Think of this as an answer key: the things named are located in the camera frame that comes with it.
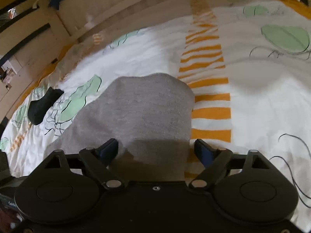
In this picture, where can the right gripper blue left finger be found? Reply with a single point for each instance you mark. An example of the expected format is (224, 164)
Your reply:
(97, 160)

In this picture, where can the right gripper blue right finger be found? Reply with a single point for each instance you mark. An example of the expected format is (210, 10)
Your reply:
(215, 163)

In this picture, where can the grey knit sweater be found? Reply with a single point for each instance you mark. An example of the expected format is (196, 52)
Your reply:
(149, 116)

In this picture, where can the black garment on bed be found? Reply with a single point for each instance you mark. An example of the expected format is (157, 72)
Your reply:
(38, 108)

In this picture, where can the white leaf-print duvet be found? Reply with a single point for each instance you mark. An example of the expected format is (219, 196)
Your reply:
(246, 61)

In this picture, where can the white wooden bed frame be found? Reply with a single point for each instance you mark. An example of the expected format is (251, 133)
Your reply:
(75, 20)

